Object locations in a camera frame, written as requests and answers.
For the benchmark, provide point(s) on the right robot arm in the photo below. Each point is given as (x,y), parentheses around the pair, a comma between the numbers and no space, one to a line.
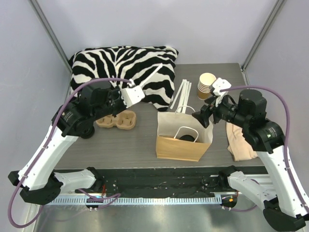
(287,209)

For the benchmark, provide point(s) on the stack of paper cups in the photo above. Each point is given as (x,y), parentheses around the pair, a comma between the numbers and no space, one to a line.
(204,85)

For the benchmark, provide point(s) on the cardboard cup carrier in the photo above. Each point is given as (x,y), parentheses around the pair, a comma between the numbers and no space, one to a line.
(126,120)

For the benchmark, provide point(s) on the aluminium rail frame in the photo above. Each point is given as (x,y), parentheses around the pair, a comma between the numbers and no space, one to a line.
(196,205)

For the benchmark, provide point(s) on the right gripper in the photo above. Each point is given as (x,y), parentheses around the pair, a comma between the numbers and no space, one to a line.
(210,113)

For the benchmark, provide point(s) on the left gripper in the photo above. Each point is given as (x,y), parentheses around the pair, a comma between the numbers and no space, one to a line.
(118,104)

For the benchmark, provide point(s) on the zebra print pillow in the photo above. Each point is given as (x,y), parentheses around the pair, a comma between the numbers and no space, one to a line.
(129,62)

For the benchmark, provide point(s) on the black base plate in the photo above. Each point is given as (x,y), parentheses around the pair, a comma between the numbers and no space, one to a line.
(161,182)

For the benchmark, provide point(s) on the black lid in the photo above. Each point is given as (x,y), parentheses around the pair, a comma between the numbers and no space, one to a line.
(88,133)
(188,138)

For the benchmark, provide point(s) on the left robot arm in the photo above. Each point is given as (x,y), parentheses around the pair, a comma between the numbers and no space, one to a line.
(37,182)

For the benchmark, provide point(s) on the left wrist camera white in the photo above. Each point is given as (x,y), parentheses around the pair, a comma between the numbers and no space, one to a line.
(132,94)

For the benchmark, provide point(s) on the brown paper bag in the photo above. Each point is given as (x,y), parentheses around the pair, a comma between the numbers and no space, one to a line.
(171,126)

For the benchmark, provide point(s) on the beige cloth bag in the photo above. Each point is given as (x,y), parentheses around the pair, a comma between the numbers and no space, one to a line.
(239,148)

